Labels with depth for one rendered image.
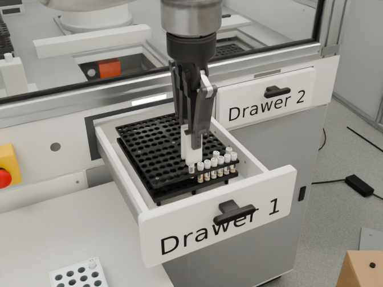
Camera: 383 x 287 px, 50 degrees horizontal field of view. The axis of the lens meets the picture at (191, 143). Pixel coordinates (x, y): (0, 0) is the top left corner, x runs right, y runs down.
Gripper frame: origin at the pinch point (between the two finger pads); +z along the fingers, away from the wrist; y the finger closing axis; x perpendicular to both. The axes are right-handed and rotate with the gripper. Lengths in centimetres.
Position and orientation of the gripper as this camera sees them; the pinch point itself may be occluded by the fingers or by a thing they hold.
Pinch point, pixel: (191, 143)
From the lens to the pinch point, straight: 72.5
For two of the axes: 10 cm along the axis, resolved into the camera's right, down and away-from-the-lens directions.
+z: 0.0, 8.3, 5.5
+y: -4.4, -5.0, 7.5
